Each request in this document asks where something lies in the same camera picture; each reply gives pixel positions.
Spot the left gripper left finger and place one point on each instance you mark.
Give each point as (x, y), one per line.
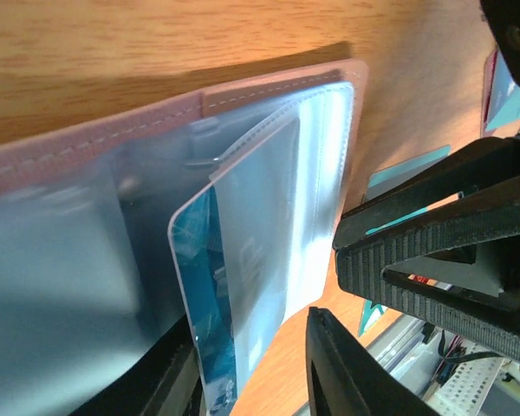
(165, 381)

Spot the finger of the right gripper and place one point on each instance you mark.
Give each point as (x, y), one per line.
(444, 246)

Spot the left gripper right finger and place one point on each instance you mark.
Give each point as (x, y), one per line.
(344, 379)

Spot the blue visa card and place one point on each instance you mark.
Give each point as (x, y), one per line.
(197, 250)

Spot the pink leather card holder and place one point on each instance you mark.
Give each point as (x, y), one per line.
(88, 282)

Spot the teal card left middle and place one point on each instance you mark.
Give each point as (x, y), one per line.
(379, 183)

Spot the blue card upper left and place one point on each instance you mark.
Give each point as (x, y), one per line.
(501, 96)

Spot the aluminium rail frame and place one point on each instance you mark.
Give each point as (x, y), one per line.
(408, 351)

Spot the grey slotted cable duct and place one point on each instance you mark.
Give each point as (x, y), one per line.
(465, 392)

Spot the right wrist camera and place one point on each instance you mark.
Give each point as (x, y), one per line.
(503, 18)

